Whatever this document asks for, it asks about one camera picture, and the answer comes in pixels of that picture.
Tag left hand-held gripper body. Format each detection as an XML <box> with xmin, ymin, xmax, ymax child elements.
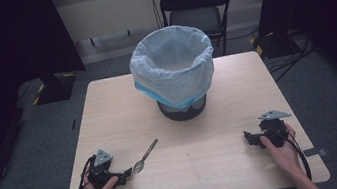
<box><xmin>83</xmin><ymin>146</ymin><xmax>120</xmax><ymax>189</ymax></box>

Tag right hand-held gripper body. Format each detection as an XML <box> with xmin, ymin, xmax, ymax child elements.
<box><xmin>256</xmin><ymin>107</ymin><xmax>296</xmax><ymax>151</ymax></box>

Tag metal spoon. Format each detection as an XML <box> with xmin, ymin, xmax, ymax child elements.
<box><xmin>127</xmin><ymin>138</ymin><xmax>164</xmax><ymax>176</ymax></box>

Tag black mesh trash bin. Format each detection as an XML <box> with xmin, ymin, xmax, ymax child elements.
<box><xmin>155</xmin><ymin>92</ymin><xmax>211</xmax><ymax>125</ymax></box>

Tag white plastic bin bag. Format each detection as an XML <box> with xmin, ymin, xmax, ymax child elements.
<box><xmin>123</xmin><ymin>20</ymin><xmax>222</xmax><ymax>116</ymax></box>

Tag person's right hand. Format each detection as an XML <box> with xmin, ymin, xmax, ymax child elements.
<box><xmin>257</xmin><ymin>121</ymin><xmax>305</xmax><ymax>183</ymax></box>

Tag grey tape strip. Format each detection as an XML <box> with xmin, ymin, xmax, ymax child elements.
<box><xmin>301</xmin><ymin>146</ymin><xmax>329</xmax><ymax>159</ymax></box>

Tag small black tape strip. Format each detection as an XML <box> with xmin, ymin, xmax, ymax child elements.
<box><xmin>70</xmin><ymin>117</ymin><xmax>80</xmax><ymax>131</ymax></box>

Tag black box on floor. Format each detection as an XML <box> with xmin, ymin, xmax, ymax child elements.
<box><xmin>254</xmin><ymin>28</ymin><xmax>304</xmax><ymax>62</ymax></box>

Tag black stand base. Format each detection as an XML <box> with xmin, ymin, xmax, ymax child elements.
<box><xmin>31</xmin><ymin>70</ymin><xmax>80</xmax><ymax>106</ymax></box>

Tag black folding chair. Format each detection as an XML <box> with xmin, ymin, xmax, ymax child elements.
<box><xmin>158</xmin><ymin>0</ymin><xmax>240</xmax><ymax>65</ymax></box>

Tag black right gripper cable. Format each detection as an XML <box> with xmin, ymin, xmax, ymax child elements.
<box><xmin>282</xmin><ymin>127</ymin><xmax>314</xmax><ymax>185</ymax></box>

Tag black floor cables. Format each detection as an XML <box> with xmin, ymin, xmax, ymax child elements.
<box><xmin>261</xmin><ymin>26</ymin><xmax>320</xmax><ymax>85</ymax></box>

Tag black wall cable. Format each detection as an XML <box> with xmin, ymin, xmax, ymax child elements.
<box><xmin>148</xmin><ymin>0</ymin><xmax>165</xmax><ymax>31</ymax></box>

